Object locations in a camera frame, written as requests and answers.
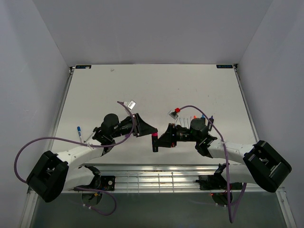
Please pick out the left blue corner label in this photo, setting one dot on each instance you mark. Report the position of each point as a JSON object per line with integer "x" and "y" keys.
{"x": 83, "y": 67}

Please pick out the large blue capped marker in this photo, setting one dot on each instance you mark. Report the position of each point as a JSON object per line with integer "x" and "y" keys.
{"x": 80, "y": 134}

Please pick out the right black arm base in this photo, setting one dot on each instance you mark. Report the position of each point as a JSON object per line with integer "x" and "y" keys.
{"x": 213, "y": 182}

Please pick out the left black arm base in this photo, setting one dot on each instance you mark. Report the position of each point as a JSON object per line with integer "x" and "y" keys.
{"x": 102, "y": 181}

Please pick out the blue corner label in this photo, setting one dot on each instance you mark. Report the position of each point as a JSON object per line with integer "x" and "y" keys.
{"x": 224, "y": 66}
{"x": 83, "y": 67}

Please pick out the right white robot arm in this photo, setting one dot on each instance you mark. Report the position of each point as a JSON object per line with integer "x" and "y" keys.
{"x": 258, "y": 164}

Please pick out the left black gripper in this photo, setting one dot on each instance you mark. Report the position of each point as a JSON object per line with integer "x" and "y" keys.
{"x": 142, "y": 128}

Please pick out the right blue corner label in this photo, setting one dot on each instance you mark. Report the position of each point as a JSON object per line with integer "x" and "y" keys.
{"x": 224, "y": 66}

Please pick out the purple capped black highlighter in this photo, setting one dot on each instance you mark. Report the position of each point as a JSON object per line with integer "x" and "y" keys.
{"x": 210, "y": 123}

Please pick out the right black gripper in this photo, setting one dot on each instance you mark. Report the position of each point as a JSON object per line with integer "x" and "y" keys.
{"x": 168, "y": 139}

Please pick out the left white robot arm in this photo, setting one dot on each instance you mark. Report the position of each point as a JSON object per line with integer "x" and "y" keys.
{"x": 55, "y": 172}

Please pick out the pink capped black highlighter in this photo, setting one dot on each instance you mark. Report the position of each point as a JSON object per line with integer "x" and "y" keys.
{"x": 154, "y": 146}

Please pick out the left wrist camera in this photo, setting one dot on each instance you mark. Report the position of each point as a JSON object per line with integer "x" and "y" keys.
{"x": 130, "y": 105}

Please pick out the aluminium frame rail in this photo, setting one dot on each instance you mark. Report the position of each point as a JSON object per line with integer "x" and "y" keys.
{"x": 142, "y": 178}

